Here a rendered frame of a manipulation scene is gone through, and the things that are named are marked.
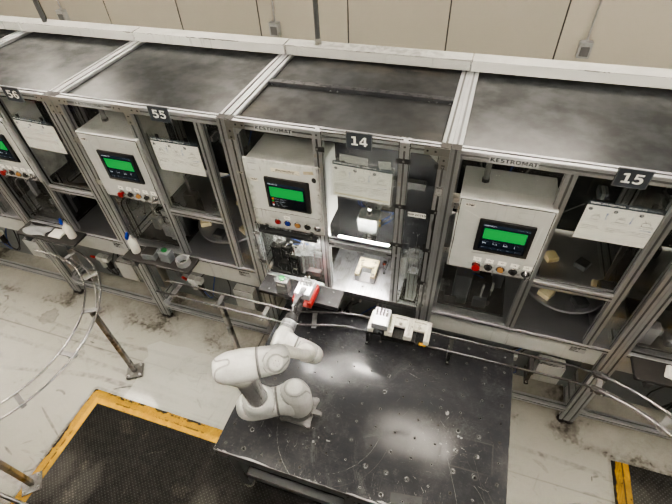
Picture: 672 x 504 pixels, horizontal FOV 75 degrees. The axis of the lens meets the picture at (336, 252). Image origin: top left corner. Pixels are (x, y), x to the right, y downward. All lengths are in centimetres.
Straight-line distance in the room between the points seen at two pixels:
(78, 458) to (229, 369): 204
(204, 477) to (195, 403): 55
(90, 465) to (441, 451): 235
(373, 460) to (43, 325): 318
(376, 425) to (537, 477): 125
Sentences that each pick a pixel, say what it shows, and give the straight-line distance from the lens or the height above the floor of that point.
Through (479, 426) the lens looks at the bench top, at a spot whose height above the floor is 68.
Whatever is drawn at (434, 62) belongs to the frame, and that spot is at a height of 206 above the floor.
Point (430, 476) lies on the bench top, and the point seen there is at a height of 68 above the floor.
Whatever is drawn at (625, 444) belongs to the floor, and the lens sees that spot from 375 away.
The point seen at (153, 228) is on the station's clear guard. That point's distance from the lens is 325.
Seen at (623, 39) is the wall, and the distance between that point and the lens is 569.
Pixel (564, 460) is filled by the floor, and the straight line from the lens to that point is 353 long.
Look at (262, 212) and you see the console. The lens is 254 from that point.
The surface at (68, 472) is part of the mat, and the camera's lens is 375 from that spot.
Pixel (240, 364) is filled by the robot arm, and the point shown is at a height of 150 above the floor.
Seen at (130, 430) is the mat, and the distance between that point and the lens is 368.
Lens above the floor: 308
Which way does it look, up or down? 46 degrees down
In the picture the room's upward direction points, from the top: 3 degrees counter-clockwise
